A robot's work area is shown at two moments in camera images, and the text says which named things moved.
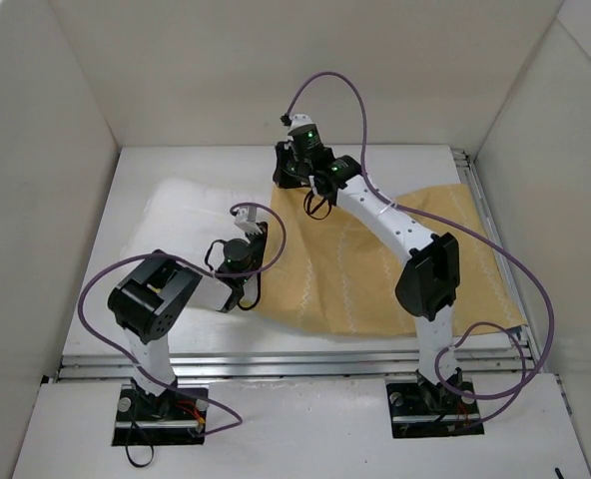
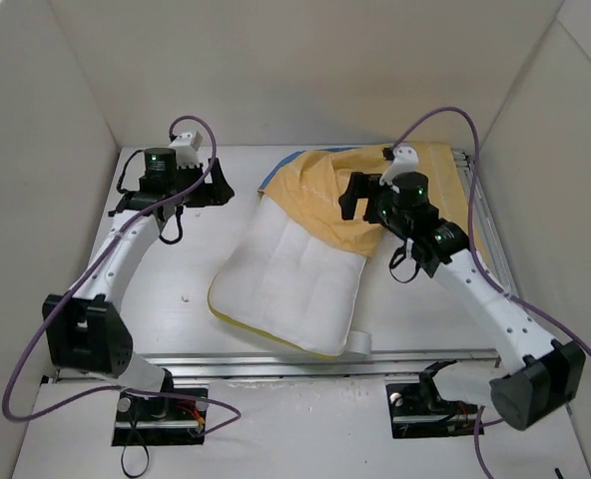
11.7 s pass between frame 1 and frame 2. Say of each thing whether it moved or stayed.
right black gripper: moved
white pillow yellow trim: moved
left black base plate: stayed
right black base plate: stayed
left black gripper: moved
